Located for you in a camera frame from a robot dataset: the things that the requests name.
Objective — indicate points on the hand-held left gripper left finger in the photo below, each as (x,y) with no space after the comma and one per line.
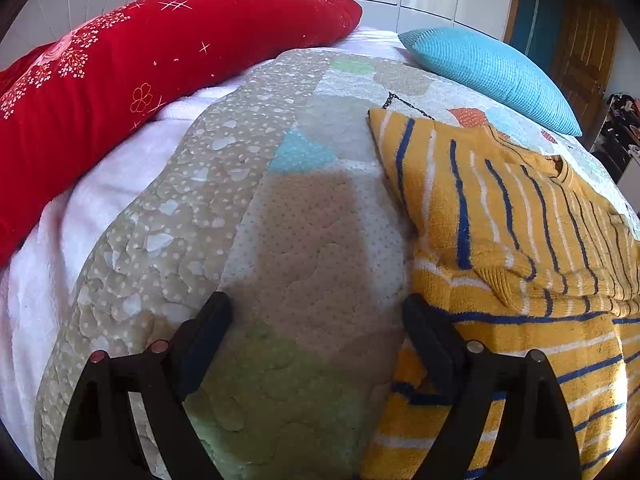
(207,340)

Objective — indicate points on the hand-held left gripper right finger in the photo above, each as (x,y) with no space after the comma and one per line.
(425,345)

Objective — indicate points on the yellow striped sweater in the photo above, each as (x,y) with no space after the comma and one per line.
(505,240)

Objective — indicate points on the patchwork quilted blanket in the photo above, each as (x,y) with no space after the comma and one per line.
(280,240)

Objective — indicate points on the white fleece blanket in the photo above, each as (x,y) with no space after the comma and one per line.
(85,200)

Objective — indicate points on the red floral pillow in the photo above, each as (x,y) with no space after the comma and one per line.
(100,105)

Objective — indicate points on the blue textured pillow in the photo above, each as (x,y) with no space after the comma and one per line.
(492,72)

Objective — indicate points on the cluttered shelf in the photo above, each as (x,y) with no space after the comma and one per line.
(620,130)

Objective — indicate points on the wooden door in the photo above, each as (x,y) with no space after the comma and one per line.
(582,57)

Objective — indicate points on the white padded headboard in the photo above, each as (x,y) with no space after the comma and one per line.
(65,2)

